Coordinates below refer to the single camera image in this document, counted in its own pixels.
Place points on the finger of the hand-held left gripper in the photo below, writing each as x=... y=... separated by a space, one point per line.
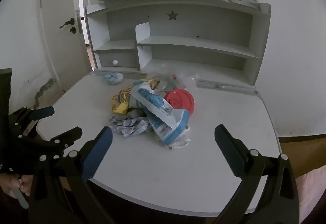
x=43 y=112
x=68 y=135

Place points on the red round lid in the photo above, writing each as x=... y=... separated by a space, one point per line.
x=182 y=100

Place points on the clear plastic bag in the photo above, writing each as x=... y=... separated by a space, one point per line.
x=184 y=79

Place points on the black door lock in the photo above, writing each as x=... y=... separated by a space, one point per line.
x=73 y=30

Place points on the person's left hand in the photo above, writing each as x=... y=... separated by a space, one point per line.
x=21 y=183

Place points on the blue and white plastic bag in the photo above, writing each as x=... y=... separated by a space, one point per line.
x=158 y=109

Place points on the yellow snack packet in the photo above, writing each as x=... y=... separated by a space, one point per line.
x=122 y=102

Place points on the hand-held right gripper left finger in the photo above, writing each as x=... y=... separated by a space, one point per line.
x=98 y=154

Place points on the silver wrapper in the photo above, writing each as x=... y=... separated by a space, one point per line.
x=132 y=126

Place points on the pink cloth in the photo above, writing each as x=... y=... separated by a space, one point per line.
x=313 y=188

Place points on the white door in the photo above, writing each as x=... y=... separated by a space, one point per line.
x=58 y=56

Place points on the white round drawer knob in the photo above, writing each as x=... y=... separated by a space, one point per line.
x=115 y=62

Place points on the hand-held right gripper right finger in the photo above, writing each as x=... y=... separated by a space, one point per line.
x=229 y=150

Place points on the white face mask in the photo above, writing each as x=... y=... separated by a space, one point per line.
x=178 y=143

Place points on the light blue wrapper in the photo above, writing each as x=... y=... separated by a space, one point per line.
x=112 y=78

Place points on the grey small drawer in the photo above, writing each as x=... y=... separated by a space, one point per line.
x=122 y=58

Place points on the grey desk shelf unit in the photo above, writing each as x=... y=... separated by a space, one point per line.
x=203 y=25

